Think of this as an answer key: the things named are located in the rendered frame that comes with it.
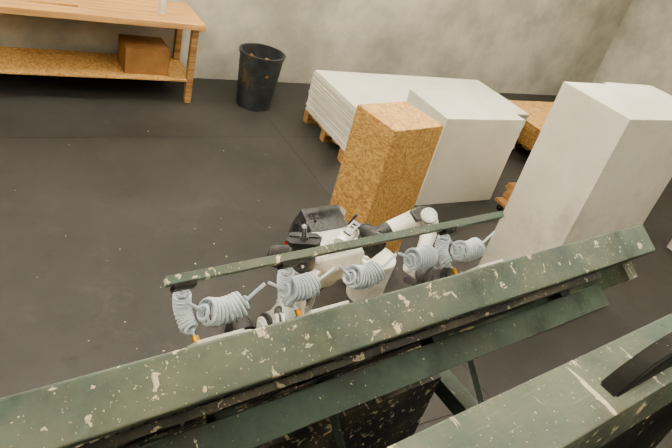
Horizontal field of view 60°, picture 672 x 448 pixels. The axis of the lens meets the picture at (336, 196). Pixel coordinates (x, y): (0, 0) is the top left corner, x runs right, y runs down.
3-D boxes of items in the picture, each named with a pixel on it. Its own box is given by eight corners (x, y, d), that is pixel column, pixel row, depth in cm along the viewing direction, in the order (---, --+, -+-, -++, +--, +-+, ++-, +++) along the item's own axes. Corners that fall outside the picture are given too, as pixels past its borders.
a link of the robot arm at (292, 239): (287, 227, 211) (287, 249, 220) (285, 247, 204) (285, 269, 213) (322, 229, 212) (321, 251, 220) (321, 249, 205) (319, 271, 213)
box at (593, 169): (547, 257, 554) (639, 86, 466) (595, 300, 511) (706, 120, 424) (476, 268, 508) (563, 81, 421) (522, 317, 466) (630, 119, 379)
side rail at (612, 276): (441, 347, 287) (432, 325, 290) (639, 276, 202) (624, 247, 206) (432, 350, 283) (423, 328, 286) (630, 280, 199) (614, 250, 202)
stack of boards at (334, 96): (460, 121, 810) (476, 79, 778) (509, 159, 736) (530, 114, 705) (301, 119, 686) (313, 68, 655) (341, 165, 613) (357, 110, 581)
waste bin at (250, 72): (265, 95, 721) (275, 44, 689) (281, 114, 684) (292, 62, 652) (224, 94, 695) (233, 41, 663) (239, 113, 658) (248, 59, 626)
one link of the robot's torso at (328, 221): (262, 246, 273) (291, 205, 247) (322, 235, 292) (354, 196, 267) (285, 304, 261) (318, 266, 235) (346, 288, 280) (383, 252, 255)
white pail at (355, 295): (371, 278, 461) (388, 230, 438) (391, 304, 440) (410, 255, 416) (337, 283, 445) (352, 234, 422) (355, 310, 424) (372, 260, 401)
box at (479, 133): (454, 168, 673) (484, 92, 626) (489, 199, 628) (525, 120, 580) (383, 171, 623) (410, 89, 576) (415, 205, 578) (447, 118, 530)
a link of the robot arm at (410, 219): (422, 209, 284) (382, 228, 278) (427, 197, 272) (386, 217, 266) (434, 229, 280) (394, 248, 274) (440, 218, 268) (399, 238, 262)
